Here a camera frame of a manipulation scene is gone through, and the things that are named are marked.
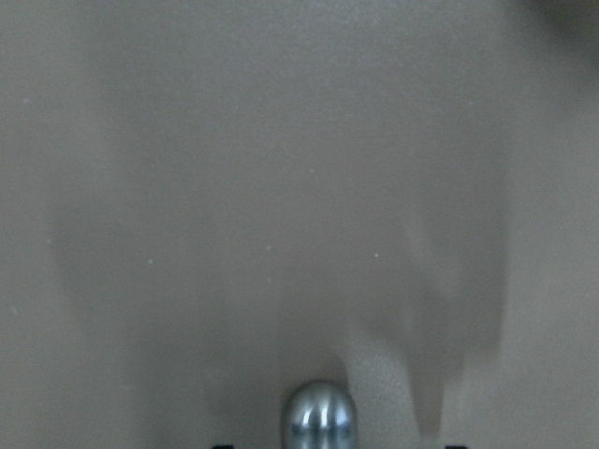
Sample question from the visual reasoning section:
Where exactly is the steel muddler with black tip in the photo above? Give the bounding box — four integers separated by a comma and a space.
280, 380, 358, 449

